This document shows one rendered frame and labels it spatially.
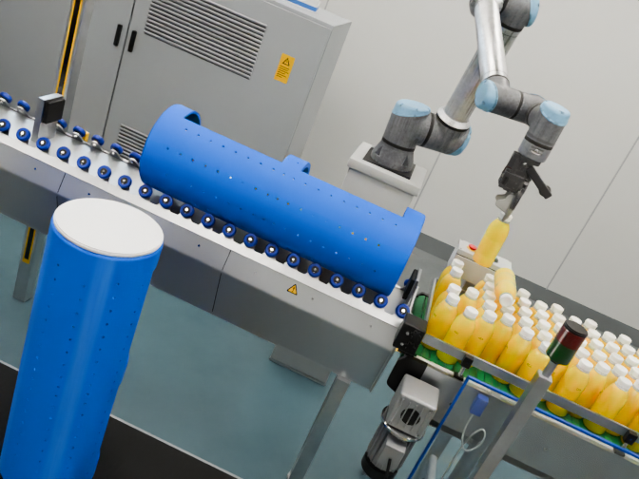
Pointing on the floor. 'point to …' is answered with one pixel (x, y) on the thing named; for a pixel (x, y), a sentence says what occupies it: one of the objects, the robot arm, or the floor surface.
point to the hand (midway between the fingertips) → (506, 216)
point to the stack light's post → (533, 392)
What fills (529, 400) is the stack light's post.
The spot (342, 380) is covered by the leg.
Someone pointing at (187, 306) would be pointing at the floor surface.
